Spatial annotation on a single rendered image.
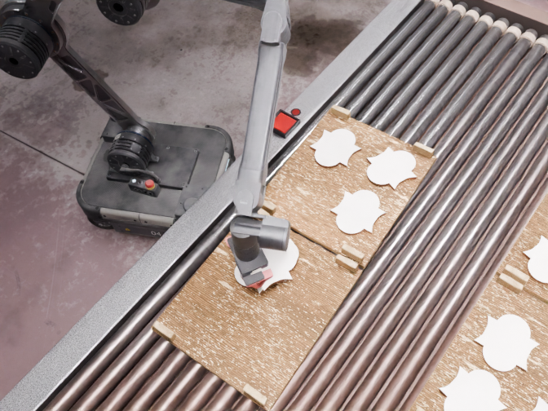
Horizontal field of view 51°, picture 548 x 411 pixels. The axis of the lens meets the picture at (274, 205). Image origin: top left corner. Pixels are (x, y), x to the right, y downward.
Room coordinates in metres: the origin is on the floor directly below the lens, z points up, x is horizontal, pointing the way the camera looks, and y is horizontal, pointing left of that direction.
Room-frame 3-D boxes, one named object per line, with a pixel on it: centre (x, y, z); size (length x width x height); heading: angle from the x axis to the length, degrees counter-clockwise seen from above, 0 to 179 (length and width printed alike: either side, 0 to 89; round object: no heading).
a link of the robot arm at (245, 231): (0.64, 0.07, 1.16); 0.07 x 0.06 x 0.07; 74
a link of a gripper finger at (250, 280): (0.60, 0.06, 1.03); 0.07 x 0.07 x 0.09; 19
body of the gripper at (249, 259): (0.64, 0.07, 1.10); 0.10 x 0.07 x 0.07; 19
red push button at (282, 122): (1.14, -0.05, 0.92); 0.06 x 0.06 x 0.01; 47
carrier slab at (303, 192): (0.91, -0.21, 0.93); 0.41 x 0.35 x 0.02; 140
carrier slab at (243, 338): (0.58, 0.06, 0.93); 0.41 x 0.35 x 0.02; 140
